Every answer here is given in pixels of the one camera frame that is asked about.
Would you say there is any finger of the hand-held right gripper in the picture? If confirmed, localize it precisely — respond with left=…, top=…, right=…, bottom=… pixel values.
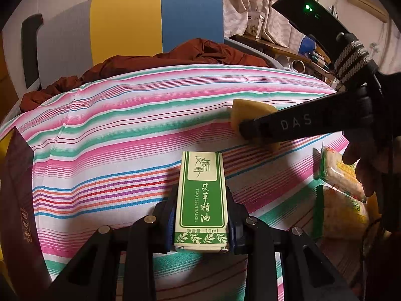
left=239, top=90, right=371, bottom=141

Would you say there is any green and white small box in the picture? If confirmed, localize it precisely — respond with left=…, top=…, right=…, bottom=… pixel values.
left=173, top=151, right=231, bottom=254

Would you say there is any tan sponge block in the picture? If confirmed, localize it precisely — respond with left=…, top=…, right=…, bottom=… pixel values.
left=231, top=99, right=281, bottom=154

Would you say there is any striped cloth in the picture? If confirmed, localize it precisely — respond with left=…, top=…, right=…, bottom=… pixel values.
left=0, top=64, right=350, bottom=301

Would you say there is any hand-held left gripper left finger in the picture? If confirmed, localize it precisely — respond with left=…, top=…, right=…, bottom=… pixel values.
left=47, top=189, right=180, bottom=301

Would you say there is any grey yellow blue board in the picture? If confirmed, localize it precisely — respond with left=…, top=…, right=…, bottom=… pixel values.
left=20, top=0, right=282, bottom=90

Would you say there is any white mug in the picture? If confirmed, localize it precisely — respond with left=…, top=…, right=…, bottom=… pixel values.
left=290, top=59, right=308, bottom=73

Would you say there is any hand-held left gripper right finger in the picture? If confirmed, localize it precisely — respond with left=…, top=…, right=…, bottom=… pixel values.
left=226, top=186, right=361, bottom=301

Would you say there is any dark red cloth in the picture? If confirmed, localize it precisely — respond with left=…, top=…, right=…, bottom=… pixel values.
left=19, top=38, right=270, bottom=113

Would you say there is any person's right hand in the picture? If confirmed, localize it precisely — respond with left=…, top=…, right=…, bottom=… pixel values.
left=341, top=132, right=386, bottom=198

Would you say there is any white carton box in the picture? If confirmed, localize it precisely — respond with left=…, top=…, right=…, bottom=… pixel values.
left=246, top=10, right=265, bottom=38

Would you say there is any green-edged snack packet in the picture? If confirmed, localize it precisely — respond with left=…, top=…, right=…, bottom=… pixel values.
left=313, top=146, right=367, bottom=201
left=312, top=185, right=370, bottom=242

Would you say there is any wooden desk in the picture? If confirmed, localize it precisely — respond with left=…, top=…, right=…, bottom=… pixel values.
left=230, top=34, right=333, bottom=79

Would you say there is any blue cup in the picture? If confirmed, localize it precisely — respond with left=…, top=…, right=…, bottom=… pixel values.
left=299, top=36, right=317, bottom=55

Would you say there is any gold and maroon gift box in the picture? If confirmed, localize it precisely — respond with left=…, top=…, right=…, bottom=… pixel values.
left=0, top=127, right=52, bottom=289

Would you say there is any wall air conditioner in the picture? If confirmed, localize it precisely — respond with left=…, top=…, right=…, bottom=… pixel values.
left=347, top=0, right=389, bottom=22

